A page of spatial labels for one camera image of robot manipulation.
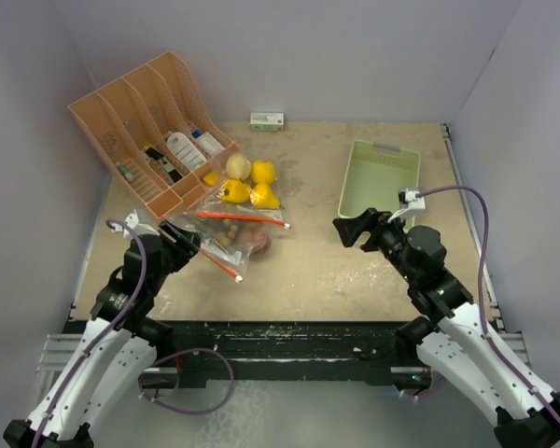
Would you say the pink plastic file organizer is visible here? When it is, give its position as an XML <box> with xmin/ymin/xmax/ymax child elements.
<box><xmin>68</xmin><ymin>51</ymin><xmax>240</xmax><ymax>218</ymax></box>

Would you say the clear zip bag yellow food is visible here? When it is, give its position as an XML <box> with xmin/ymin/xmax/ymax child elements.
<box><xmin>196</xmin><ymin>153</ymin><xmax>287</xmax><ymax>225</ymax></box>

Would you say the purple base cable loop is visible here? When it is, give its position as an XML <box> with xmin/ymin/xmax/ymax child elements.
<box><xmin>137</xmin><ymin>347</ymin><xmax>236</xmax><ymax>414</ymax></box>

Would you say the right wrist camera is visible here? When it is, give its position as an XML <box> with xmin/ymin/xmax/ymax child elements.
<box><xmin>387</xmin><ymin>188</ymin><xmax>426</xmax><ymax>223</ymax></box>

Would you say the yellow fake pear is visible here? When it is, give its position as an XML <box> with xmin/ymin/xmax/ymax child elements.
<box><xmin>250</xmin><ymin>183</ymin><xmax>280</xmax><ymax>209</ymax></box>

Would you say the black yellow tool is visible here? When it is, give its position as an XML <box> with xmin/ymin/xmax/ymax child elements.
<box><xmin>144</xmin><ymin>146</ymin><xmax>183</xmax><ymax>185</ymax></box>

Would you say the yellow fake pepper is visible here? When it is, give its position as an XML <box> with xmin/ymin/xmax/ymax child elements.
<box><xmin>219</xmin><ymin>179</ymin><xmax>251</xmax><ymax>204</ymax></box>

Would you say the fake brown grape bunch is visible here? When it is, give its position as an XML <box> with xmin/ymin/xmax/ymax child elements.
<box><xmin>214</xmin><ymin>221</ymin><xmax>255</xmax><ymax>247</ymax></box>

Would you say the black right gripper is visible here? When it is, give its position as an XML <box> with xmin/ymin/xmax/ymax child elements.
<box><xmin>333</xmin><ymin>207</ymin><xmax>418</xmax><ymax>284</ymax></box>

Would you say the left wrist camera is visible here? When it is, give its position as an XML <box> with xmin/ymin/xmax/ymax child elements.
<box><xmin>106</xmin><ymin>209</ymin><xmax>158</xmax><ymax>239</ymax></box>

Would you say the small clear vial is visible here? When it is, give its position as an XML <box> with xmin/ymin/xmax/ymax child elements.
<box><xmin>116</xmin><ymin>162</ymin><xmax>134</xmax><ymax>182</ymax></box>

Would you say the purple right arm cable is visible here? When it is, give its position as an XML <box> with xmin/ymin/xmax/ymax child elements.
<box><xmin>417</xmin><ymin>185</ymin><xmax>560</xmax><ymax>440</ymax></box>

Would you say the red fake apple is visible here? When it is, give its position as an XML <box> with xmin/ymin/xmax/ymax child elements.
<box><xmin>252</xmin><ymin>232</ymin><xmax>272</xmax><ymax>255</ymax></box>

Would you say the yellow fake food wedge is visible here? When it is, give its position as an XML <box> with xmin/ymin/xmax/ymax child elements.
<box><xmin>202</xmin><ymin>172</ymin><xmax>219</xmax><ymax>187</ymax></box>

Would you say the small green white box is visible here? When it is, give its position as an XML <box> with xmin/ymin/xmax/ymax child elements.
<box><xmin>249</xmin><ymin>112</ymin><xmax>286</xmax><ymax>132</ymax></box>

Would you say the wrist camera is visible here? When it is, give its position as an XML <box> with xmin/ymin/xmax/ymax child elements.
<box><xmin>387</xmin><ymin>188</ymin><xmax>426</xmax><ymax>223</ymax></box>
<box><xmin>106</xmin><ymin>209</ymin><xmax>158</xmax><ymax>239</ymax></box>

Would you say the white blue cap tube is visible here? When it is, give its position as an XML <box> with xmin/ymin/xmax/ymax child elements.
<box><xmin>191</xmin><ymin>130</ymin><xmax>225</xmax><ymax>157</ymax></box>

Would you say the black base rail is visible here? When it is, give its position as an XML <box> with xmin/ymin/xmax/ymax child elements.
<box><xmin>141</xmin><ymin>321</ymin><xmax>441</xmax><ymax>393</ymax></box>

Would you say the clear zip bag brown food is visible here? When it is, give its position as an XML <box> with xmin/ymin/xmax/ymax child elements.
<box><xmin>167</xmin><ymin>210</ymin><xmax>291</xmax><ymax>283</ymax></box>

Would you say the green perforated plastic basket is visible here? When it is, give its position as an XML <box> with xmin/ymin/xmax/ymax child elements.
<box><xmin>338</xmin><ymin>139</ymin><xmax>421</xmax><ymax>218</ymax></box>

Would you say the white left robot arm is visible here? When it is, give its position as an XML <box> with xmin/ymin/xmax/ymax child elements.
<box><xmin>3</xmin><ymin>221</ymin><xmax>201</xmax><ymax>447</ymax></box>

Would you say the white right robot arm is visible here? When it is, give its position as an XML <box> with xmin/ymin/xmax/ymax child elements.
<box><xmin>332</xmin><ymin>208</ymin><xmax>560</xmax><ymax>447</ymax></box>

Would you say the white lotion bottle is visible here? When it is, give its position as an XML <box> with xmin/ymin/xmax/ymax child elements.
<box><xmin>166</xmin><ymin>132</ymin><xmax>207</xmax><ymax>172</ymax></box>

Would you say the beige fake potato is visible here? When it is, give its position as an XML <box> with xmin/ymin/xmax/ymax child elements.
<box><xmin>226</xmin><ymin>153</ymin><xmax>252</xmax><ymax>181</ymax></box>

